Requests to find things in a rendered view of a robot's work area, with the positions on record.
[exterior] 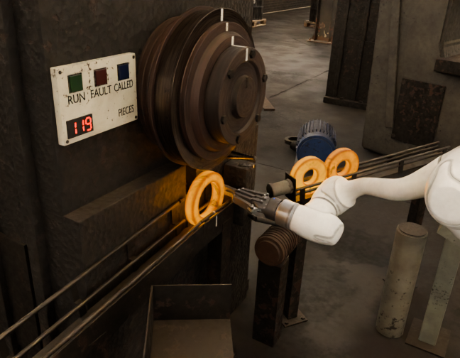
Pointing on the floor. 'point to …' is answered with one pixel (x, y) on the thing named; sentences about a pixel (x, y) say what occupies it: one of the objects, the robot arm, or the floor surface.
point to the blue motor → (316, 140)
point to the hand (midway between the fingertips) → (226, 190)
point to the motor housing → (272, 282)
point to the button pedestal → (438, 300)
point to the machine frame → (81, 172)
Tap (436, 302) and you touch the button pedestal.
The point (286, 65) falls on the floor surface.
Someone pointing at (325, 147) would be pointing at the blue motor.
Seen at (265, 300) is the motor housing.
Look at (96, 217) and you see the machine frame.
